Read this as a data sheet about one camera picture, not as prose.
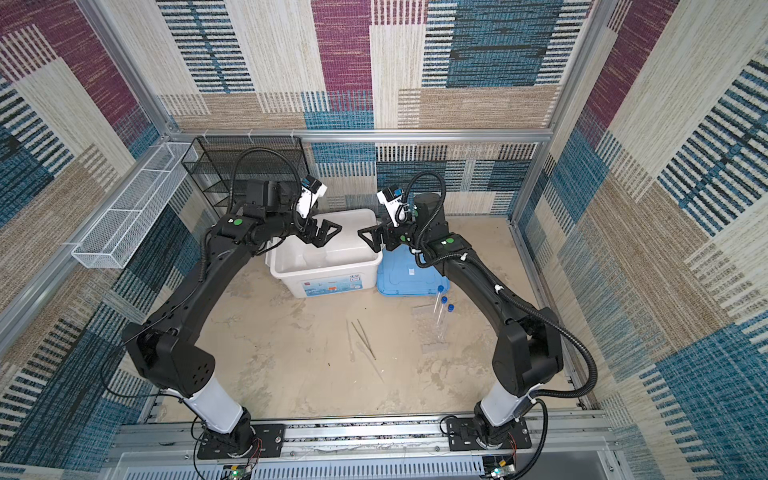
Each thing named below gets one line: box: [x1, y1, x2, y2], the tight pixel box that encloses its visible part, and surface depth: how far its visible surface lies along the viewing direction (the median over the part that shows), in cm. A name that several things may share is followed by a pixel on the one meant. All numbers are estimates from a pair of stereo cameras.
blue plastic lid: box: [376, 244, 450, 297], surface depth 103 cm
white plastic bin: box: [266, 208, 383, 299], surface depth 94 cm
